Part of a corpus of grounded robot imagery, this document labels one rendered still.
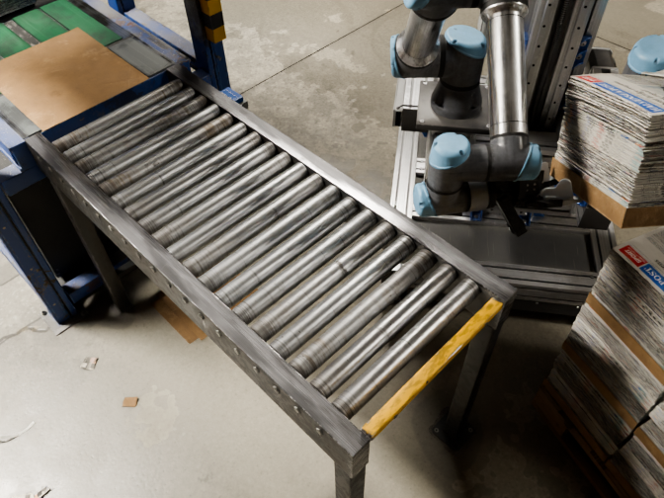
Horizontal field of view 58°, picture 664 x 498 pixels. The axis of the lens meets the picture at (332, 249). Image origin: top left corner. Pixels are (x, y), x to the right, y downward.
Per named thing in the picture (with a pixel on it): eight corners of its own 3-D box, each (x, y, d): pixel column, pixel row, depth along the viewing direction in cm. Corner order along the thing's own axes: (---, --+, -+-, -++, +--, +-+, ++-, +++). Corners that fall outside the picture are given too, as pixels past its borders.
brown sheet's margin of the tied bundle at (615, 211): (612, 170, 140) (616, 152, 138) (697, 223, 115) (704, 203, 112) (547, 174, 137) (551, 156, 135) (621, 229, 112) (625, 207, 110)
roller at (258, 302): (379, 225, 157) (380, 212, 153) (241, 334, 136) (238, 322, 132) (366, 215, 159) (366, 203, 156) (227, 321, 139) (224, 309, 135)
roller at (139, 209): (267, 147, 178) (265, 133, 174) (132, 231, 157) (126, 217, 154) (256, 139, 181) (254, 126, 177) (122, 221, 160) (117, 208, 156)
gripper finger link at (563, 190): (590, 183, 122) (542, 179, 125) (586, 208, 125) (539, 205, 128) (590, 177, 125) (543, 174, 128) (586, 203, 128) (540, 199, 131)
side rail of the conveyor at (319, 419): (369, 462, 124) (371, 439, 115) (351, 480, 121) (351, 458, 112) (54, 162, 186) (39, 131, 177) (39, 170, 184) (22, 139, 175)
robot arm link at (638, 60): (608, 82, 168) (624, 39, 158) (643, 69, 172) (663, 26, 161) (638, 105, 161) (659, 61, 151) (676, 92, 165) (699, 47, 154)
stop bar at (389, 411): (503, 309, 133) (505, 304, 132) (372, 444, 114) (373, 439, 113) (491, 300, 135) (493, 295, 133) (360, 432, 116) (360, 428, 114)
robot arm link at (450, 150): (485, 128, 119) (476, 169, 128) (429, 129, 119) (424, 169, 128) (492, 155, 114) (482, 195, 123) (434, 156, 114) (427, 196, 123)
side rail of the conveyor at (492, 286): (508, 317, 146) (519, 288, 137) (495, 330, 144) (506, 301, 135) (186, 92, 209) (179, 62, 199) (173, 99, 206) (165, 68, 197)
